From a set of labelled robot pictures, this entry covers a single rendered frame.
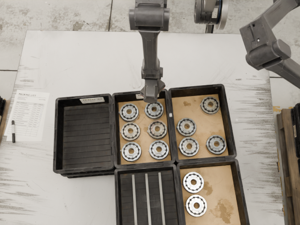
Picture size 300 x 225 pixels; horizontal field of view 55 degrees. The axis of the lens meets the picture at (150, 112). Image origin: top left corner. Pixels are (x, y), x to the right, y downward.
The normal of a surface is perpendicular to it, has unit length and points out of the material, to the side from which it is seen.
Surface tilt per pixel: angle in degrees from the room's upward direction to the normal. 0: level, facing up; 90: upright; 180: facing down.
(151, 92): 5
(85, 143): 0
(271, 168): 0
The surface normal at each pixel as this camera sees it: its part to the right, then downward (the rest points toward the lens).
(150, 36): -0.04, 0.97
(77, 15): -0.04, -0.34
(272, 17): 0.56, -0.29
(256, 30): -0.76, 0.15
